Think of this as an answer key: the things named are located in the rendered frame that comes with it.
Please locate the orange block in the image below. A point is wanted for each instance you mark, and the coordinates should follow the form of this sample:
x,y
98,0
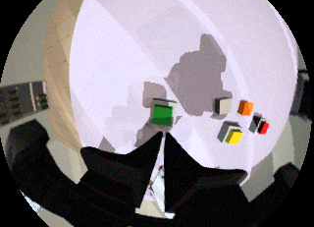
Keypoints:
x,y
245,108

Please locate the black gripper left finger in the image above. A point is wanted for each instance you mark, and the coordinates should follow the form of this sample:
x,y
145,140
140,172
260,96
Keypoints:
x,y
133,169

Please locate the yellow button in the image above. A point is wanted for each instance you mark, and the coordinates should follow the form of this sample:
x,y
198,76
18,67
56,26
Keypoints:
x,y
230,133

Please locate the red button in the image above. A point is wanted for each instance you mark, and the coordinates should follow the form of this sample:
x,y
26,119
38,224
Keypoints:
x,y
258,126

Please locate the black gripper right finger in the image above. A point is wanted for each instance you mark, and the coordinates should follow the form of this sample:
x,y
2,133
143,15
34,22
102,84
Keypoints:
x,y
183,175

